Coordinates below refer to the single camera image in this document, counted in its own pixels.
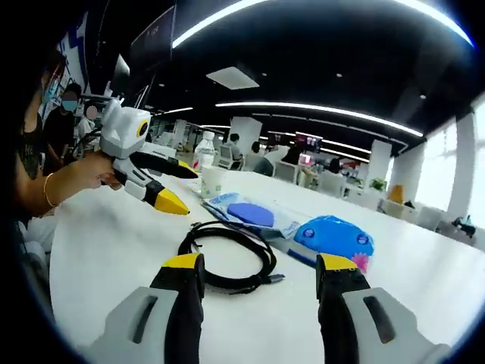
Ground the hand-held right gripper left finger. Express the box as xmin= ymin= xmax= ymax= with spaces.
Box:
xmin=87 ymin=253 xmax=207 ymax=364

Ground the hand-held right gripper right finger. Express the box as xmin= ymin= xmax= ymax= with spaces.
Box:
xmin=315 ymin=253 xmax=454 ymax=364

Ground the clear water bottle red label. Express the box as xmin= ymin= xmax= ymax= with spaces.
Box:
xmin=193 ymin=131 xmax=216 ymax=171

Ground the white paper cup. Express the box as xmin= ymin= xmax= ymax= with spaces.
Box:
xmin=200 ymin=165 xmax=227 ymax=200

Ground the blue tissue pack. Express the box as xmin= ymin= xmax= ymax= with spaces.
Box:
xmin=287 ymin=214 xmax=376 ymax=274

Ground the packet blue circle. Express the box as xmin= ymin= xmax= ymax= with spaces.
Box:
xmin=200 ymin=191 xmax=304 ymax=240

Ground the person's left hand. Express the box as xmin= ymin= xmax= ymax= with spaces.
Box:
xmin=80 ymin=150 xmax=125 ymax=193

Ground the white table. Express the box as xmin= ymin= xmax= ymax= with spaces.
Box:
xmin=48 ymin=162 xmax=485 ymax=364

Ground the person's head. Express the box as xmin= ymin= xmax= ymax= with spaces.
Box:
xmin=22 ymin=49 xmax=68 ymax=115

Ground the person's black shirt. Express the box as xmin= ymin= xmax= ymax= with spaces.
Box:
xmin=13 ymin=113 xmax=50 ymax=224

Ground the ceiling air vent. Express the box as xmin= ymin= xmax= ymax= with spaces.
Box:
xmin=206 ymin=66 xmax=261 ymax=90

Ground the thin ceiling light strip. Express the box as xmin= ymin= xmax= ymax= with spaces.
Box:
xmin=214 ymin=101 xmax=424 ymax=137

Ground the wide ceiling light strip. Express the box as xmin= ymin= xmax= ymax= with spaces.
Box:
xmin=172 ymin=0 xmax=474 ymax=49

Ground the large window with blinds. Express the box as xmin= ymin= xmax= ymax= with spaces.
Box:
xmin=465 ymin=96 xmax=485 ymax=227

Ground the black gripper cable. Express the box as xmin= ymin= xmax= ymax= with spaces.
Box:
xmin=71 ymin=127 xmax=104 ymax=155

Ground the gold bracelet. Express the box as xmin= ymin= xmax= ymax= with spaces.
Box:
xmin=42 ymin=172 xmax=58 ymax=209

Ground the wall screen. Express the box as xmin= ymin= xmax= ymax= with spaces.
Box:
xmin=295 ymin=132 xmax=323 ymax=151

